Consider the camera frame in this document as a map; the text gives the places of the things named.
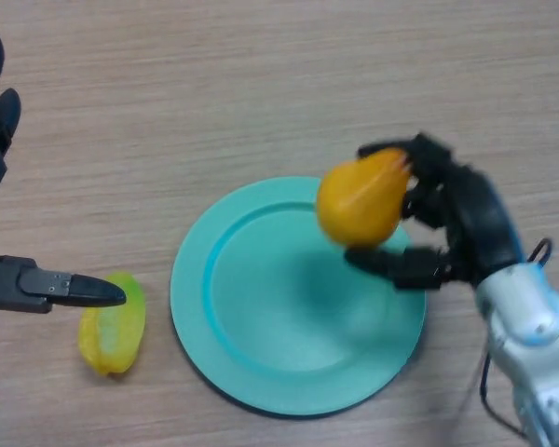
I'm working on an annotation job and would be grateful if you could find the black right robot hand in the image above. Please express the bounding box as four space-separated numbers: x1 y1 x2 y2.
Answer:
343 132 525 292

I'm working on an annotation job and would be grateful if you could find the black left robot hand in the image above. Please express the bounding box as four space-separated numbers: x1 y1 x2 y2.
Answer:
0 32 128 314

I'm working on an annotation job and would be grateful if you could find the yellow pear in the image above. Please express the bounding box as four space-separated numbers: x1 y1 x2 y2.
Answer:
316 147 414 248

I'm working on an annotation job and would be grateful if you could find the green round plate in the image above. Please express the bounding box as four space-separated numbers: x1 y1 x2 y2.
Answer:
170 175 428 416

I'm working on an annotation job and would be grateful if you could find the yellow green starfruit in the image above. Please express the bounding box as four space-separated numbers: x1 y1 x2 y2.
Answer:
77 272 147 378

